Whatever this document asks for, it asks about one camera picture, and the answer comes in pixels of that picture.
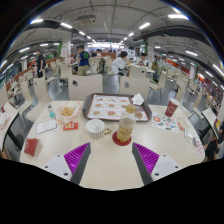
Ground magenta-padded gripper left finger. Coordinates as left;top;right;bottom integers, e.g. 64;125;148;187
42;142;92;185

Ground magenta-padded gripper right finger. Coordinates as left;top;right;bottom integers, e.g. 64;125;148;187
131;142;183;186

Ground clear bottle with amber drink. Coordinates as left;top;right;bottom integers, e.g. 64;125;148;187
116;103;137;144

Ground flat round red coaster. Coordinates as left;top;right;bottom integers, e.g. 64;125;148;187
111;130;132;147

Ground white striped mug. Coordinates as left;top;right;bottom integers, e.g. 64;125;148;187
85;118;113;141

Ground colourful printed leaflet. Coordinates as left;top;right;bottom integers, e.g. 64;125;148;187
151;112;180;134

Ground red pouch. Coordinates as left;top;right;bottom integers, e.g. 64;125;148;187
23;137;40;158

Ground clear bag of fried food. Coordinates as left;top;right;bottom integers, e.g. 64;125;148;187
54;101;83;125

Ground white and red flyer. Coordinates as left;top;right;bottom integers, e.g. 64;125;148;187
194;142;206;157

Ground crumpled white napkin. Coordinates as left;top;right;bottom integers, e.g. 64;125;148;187
130;92;145;106

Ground dark tray with menu paper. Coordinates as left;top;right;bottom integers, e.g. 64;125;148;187
81;92;153;123

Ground person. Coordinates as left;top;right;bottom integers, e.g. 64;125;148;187
110;50;129;75
203;128;224;161
35;49;47;79
137;52;150;68
75;44;90;77

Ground beige chair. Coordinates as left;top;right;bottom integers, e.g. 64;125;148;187
67;73;104;102
118;76;151;101

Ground white side table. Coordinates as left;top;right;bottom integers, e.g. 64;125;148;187
0;101;20;151
200;107;221;134

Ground group of beige chairs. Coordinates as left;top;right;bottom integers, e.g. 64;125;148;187
0;56;214;123

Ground ceiling air conditioner unit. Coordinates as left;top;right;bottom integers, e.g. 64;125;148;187
75;14;98;25

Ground ceiling lights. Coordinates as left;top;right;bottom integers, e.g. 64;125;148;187
0;12;224;78

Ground white card with red frame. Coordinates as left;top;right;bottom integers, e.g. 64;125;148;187
34;117;59;136

